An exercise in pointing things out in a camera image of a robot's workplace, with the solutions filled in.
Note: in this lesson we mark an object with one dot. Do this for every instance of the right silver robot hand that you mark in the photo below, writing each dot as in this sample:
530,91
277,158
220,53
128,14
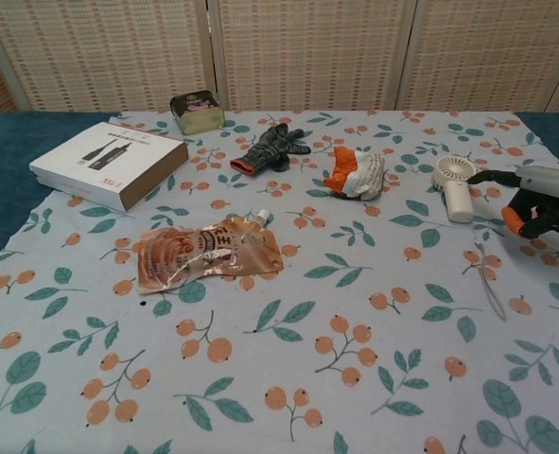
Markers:
548,189

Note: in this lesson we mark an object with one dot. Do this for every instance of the grey knitted work glove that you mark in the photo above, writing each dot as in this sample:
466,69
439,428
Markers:
269,149

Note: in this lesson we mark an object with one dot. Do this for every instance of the dark green tin can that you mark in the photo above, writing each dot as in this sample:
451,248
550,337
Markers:
198,116

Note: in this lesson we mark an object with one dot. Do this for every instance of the white flat product box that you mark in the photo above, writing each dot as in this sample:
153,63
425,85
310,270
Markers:
104,161

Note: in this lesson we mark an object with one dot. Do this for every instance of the white handheld mini fan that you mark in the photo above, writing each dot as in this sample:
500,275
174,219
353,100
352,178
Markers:
458,198

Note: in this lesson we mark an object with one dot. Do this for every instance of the crumpled orange white packet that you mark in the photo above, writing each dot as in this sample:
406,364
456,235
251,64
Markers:
359,175

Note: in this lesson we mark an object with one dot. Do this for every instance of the brown spouted food pouch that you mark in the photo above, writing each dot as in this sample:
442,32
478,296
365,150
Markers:
203,255

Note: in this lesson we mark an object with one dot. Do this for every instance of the floral print tablecloth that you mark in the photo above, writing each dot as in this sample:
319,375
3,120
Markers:
307,331

